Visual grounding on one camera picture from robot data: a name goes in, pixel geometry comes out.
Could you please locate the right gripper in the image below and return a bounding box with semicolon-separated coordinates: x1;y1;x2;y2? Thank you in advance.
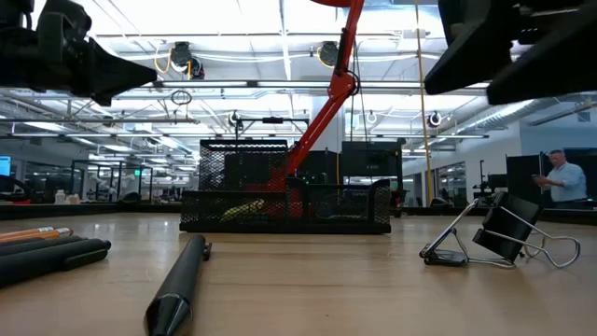
423;0;597;106

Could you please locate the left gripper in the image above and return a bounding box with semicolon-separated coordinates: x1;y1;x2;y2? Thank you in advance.
0;0;159;107

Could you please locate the black binder clip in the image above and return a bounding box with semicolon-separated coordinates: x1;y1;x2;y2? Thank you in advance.
471;189;582;271
418;197;517;271

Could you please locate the orange pencil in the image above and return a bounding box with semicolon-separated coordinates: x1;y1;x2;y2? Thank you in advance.
0;227;75;245
0;226;56;240

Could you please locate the green eraser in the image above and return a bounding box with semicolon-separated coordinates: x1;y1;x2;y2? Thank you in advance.
219;199;267;223

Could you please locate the black mesh desk organizer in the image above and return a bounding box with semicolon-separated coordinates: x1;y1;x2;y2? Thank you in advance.
179;138;392;235

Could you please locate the black partition panel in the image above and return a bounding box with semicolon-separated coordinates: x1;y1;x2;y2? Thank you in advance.
506;147;597;210

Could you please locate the person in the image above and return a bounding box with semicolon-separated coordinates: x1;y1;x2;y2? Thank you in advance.
533;148;589;204

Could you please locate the black overhead bar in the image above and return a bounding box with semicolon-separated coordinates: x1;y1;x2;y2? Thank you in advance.
234;116;312;141

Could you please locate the black monitor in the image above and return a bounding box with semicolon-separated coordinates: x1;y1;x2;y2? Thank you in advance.
340;140;404;178

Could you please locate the black cabinet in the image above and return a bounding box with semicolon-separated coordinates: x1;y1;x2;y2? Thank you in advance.
298;149;341;186

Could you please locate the black frame enclosure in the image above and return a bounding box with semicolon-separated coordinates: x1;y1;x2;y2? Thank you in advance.
69;159;154;203

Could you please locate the yellow hanging cord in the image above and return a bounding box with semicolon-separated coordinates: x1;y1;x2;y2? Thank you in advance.
413;0;436;206

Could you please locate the black lamp cable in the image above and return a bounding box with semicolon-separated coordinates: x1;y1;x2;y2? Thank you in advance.
333;27;361;97

